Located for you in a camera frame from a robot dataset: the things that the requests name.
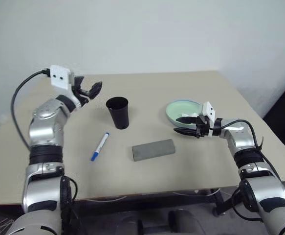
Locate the black plastic cup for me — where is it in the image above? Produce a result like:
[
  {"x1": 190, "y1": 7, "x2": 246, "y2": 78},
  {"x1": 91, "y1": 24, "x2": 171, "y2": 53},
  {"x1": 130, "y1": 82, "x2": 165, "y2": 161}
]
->
[{"x1": 105, "y1": 96, "x2": 130, "y2": 130}]

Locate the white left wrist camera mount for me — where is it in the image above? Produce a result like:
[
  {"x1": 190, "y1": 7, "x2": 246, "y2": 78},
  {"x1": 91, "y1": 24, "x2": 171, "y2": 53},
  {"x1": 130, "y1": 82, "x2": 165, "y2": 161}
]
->
[{"x1": 50, "y1": 65, "x2": 82, "y2": 108}]

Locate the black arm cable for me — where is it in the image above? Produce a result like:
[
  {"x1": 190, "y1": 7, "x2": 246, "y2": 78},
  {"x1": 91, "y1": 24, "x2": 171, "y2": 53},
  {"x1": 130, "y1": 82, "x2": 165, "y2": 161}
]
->
[
  {"x1": 214, "y1": 119, "x2": 284, "y2": 183},
  {"x1": 11, "y1": 70, "x2": 51, "y2": 151}
]

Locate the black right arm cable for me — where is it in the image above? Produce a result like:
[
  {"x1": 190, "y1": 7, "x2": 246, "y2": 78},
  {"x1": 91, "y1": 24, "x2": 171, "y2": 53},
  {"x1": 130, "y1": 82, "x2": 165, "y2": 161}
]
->
[{"x1": 214, "y1": 119, "x2": 284, "y2": 183}]

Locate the blue capped whiteboard marker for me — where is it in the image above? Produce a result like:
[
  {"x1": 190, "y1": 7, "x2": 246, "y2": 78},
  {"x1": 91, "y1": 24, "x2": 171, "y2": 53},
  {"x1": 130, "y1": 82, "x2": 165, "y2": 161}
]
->
[{"x1": 90, "y1": 132, "x2": 110, "y2": 162}]

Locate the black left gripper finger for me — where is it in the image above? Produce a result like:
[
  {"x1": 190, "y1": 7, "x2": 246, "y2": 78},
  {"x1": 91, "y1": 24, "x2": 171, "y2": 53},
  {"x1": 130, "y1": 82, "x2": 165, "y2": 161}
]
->
[
  {"x1": 74, "y1": 76, "x2": 85, "y2": 91},
  {"x1": 88, "y1": 81, "x2": 103, "y2": 99}
]

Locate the black metal table frame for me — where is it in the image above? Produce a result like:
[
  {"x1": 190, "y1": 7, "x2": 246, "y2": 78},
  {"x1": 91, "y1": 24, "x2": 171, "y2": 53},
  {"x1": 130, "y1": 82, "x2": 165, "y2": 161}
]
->
[{"x1": 66, "y1": 187, "x2": 233, "y2": 217}]

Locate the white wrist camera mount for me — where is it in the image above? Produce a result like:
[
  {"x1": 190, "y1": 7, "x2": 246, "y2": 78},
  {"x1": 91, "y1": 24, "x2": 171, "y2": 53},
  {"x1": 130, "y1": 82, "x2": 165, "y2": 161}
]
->
[
  {"x1": 50, "y1": 65, "x2": 82, "y2": 108},
  {"x1": 197, "y1": 101, "x2": 217, "y2": 137}
]

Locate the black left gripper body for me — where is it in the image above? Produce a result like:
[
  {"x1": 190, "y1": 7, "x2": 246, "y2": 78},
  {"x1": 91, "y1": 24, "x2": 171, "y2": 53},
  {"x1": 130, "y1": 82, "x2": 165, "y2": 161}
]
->
[{"x1": 70, "y1": 82, "x2": 91, "y2": 107}]

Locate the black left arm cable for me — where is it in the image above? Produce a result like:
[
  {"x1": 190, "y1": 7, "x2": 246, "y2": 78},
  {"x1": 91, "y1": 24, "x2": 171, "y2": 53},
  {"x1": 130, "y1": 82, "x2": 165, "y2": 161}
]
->
[{"x1": 11, "y1": 70, "x2": 51, "y2": 151}]

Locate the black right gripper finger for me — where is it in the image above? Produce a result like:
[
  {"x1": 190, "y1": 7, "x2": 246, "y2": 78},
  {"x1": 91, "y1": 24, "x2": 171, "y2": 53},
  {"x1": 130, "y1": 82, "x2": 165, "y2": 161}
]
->
[
  {"x1": 175, "y1": 116, "x2": 199, "y2": 125},
  {"x1": 173, "y1": 127, "x2": 198, "y2": 137}
]

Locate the light green bowl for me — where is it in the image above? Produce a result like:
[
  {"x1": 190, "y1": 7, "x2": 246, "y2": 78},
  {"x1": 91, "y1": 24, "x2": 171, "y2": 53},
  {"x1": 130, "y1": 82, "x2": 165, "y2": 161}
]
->
[{"x1": 166, "y1": 100, "x2": 204, "y2": 125}]

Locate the blue round plate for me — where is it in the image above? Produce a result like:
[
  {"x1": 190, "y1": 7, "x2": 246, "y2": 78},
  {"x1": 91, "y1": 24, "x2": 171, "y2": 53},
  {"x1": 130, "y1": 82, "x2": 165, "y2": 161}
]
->
[{"x1": 166, "y1": 98, "x2": 202, "y2": 128}]

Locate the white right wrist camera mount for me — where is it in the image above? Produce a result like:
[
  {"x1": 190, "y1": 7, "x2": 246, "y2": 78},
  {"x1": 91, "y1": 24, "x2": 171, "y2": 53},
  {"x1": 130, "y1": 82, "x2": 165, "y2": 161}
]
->
[{"x1": 197, "y1": 101, "x2": 217, "y2": 137}]

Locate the gray whiteboard eraser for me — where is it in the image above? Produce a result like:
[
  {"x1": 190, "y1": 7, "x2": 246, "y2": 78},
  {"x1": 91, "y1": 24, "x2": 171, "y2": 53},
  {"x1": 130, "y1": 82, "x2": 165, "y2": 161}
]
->
[{"x1": 132, "y1": 139, "x2": 176, "y2": 162}]

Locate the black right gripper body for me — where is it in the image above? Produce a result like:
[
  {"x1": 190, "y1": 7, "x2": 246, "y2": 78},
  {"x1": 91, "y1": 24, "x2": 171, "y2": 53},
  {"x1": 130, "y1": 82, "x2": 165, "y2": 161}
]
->
[{"x1": 195, "y1": 114, "x2": 211, "y2": 139}]

